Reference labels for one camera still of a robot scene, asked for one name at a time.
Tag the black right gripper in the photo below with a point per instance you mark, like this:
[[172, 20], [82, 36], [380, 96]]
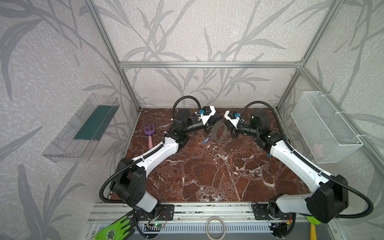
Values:
[[231, 127]]

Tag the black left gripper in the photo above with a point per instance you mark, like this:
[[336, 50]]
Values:
[[207, 125]]

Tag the steel perforated key holder plate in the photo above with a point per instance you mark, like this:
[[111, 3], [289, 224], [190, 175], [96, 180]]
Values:
[[219, 132]]

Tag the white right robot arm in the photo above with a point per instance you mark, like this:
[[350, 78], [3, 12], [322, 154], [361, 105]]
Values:
[[326, 199]]

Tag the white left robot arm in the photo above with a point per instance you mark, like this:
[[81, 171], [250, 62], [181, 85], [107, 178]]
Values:
[[130, 183]]

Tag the purple pink garden fork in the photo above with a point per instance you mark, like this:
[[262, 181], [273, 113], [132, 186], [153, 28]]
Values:
[[149, 130]]

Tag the green yellow toy shovel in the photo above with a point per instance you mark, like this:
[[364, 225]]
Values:
[[313, 222]]

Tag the green black work glove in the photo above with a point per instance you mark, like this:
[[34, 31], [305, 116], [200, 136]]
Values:
[[121, 229]]

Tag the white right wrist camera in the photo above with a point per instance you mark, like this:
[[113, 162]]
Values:
[[233, 119]]

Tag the white wire mesh basket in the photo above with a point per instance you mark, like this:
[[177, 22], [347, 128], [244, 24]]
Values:
[[326, 132]]

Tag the clear plastic wall shelf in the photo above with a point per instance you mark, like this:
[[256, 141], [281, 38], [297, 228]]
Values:
[[79, 138]]

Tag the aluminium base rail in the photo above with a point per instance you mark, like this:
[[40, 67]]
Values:
[[229, 220]]

